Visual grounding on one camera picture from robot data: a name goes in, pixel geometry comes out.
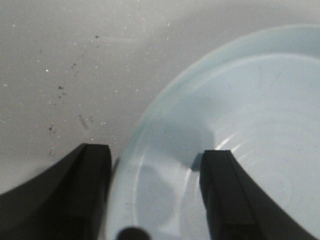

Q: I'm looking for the light blue plate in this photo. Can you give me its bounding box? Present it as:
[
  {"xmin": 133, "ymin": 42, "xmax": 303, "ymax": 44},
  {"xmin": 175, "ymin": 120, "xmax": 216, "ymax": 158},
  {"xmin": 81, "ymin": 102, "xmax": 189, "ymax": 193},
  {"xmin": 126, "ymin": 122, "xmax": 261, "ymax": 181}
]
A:
[{"xmin": 105, "ymin": 24, "xmax": 320, "ymax": 240}]

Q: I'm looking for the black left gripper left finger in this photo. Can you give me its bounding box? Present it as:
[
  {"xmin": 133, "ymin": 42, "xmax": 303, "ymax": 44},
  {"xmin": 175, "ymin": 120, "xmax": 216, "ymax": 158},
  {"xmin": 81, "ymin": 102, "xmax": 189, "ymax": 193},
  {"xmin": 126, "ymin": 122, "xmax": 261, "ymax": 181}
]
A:
[{"xmin": 0, "ymin": 143, "xmax": 112, "ymax": 240}]

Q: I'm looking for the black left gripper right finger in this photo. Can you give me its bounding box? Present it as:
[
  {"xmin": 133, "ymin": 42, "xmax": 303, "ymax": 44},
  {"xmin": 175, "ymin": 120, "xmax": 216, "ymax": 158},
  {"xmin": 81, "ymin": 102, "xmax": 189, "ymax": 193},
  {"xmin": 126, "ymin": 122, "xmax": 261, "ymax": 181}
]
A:
[{"xmin": 199, "ymin": 150, "xmax": 315, "ymax": 240}]

